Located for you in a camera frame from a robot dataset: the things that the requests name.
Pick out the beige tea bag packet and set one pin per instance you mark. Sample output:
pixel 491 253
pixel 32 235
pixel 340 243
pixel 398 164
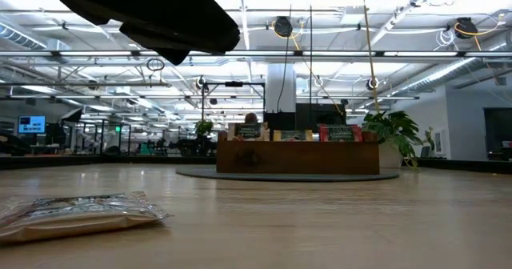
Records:
pixel 80 217

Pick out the round grey mat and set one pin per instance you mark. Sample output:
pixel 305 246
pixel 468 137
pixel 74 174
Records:
pixel 288 177

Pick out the small distant potted plant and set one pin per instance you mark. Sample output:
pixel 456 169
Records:
pixel 204 127

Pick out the yellow orange tea bag packet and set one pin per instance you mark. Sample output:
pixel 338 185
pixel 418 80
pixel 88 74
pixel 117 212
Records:
pixel 294 135

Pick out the green snack packet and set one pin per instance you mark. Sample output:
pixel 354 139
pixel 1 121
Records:
pixel 248 131

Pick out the person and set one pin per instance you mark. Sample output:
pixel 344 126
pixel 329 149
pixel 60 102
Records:
pixel 250 118

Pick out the potted green plant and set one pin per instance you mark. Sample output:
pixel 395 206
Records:
pixel 394 131

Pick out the wooden tea organizer tray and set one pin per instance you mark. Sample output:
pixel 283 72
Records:
pixel 300 157

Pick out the blue computer monitor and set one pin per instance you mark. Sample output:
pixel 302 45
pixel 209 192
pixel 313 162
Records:
pixel 31 124

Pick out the distant black rig frame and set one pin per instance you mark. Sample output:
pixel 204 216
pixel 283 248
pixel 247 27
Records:
pixel 234 84

